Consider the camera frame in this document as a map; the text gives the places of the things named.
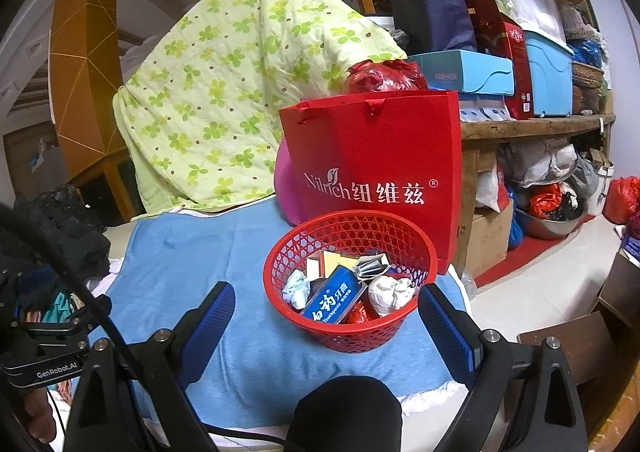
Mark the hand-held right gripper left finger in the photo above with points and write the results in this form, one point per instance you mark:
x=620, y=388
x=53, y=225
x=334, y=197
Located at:
x=210, y=327

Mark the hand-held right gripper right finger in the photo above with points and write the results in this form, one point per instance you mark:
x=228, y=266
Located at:
x=445, y=332

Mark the white paper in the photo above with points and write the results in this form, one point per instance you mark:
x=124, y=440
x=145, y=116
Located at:
x=392, y=294

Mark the small red plastic bag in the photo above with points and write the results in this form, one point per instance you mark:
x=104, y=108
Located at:
x=360, y=314

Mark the light blue sock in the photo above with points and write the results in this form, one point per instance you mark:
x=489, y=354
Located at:
x=296, y=289

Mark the red mesh basket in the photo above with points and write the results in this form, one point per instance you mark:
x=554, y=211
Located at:
x=350, y=337

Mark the blue white toothpaste box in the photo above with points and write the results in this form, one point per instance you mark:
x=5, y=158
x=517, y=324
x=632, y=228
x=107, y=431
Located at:
x=332, y=302

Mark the person's left hand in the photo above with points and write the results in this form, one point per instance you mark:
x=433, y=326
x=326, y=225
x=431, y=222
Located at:
x=39, y=412

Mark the teal cloth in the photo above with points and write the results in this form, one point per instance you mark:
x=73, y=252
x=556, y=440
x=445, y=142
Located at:
x=62, y=303

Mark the blue blanket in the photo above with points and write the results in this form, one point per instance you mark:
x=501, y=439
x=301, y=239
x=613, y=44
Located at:
x=200, y=252

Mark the brown cardboard box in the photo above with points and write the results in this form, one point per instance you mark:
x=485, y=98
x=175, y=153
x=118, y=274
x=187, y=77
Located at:
x=492, y=237

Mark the red floor mat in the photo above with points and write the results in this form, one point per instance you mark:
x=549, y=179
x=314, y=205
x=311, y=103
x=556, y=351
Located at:
x=525, y=252

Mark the blue plastic bag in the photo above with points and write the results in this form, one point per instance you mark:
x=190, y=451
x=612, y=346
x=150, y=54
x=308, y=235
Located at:
x=515, y=232

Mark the flat brown cardboard sheet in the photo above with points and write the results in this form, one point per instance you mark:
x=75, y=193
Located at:
x=575, y=342

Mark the black jacket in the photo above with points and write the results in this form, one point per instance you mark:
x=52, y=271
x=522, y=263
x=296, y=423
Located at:
x=70, y=227

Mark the steel basin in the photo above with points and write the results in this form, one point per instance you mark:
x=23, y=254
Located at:
x=547, y=227

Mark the pink pillow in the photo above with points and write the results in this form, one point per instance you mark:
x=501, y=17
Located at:
x=287, y=187

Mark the orange red bag in basin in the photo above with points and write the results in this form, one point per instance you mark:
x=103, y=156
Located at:
x=545, y=199

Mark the dark wooden furniture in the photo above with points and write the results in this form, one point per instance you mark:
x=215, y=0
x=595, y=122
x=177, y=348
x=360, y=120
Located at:
x=622, y=287

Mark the red paper shopping bag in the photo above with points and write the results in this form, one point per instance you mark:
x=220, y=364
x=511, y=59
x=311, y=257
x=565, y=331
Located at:
x=375, y=147

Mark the white plastic bags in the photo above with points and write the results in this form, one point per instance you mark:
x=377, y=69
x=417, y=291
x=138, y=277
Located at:
x=540, y=157

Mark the white pot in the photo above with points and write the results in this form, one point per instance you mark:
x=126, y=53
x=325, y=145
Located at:
x=597, y=187

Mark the red plastic bag on floor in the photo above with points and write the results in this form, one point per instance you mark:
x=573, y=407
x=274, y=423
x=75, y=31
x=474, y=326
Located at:
x=622, y=194

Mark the wooden shelf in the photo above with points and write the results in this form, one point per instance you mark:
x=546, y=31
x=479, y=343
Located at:
x=535, y=124

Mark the white patterned box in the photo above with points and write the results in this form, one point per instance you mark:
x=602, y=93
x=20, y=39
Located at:
x=482, y=107

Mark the green clover print quilt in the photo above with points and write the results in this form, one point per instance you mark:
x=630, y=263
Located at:
x=225, y=82

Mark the large red plastic bag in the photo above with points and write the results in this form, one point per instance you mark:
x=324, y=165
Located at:
x=380, y=77

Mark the light blue cardboard box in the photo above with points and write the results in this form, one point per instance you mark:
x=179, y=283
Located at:
x=465, y=69

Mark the tall red box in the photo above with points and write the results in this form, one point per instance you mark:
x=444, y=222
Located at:
x=515, y=67

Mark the light blue plastic bin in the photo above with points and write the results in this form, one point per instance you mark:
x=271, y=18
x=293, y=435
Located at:
x=547, y=77

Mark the wicker basket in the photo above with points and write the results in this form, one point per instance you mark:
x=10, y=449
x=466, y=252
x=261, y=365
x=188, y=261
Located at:
x=587, y=76

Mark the orange wooden cabinet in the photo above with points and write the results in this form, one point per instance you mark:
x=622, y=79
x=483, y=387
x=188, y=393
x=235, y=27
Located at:
x=80, y=57

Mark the brown picture frame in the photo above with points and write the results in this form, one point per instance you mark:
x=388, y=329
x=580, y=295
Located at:
x=30, y=152

